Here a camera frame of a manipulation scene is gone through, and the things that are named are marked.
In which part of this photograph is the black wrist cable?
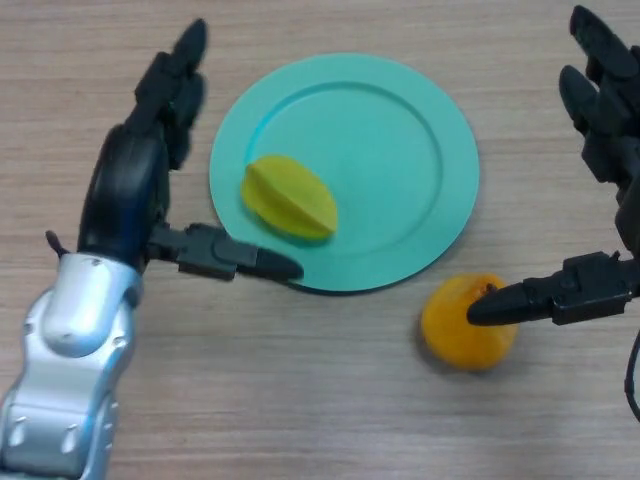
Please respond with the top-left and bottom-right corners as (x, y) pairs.
(44, 229), (69, 257)
(622, 329), (640, 419)

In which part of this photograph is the green round plate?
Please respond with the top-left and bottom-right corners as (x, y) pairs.
(208, 53), (481, 295)

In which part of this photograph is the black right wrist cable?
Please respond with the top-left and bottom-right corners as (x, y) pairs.
(622, 329), (640, 419)

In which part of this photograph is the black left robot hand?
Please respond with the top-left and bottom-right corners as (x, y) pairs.
(77, 18), (305, 284)

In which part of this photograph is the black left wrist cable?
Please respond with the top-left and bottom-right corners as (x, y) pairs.
(44, 229), (69, 257)

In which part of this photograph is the orange pear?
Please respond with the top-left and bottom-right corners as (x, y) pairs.
(420, 272), (519, 372)

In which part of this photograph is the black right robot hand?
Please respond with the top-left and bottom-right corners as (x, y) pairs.
(465, 4), (640, 329)

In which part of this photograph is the yellow starfruit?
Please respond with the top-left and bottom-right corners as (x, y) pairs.
(241, 154), (339, 244)

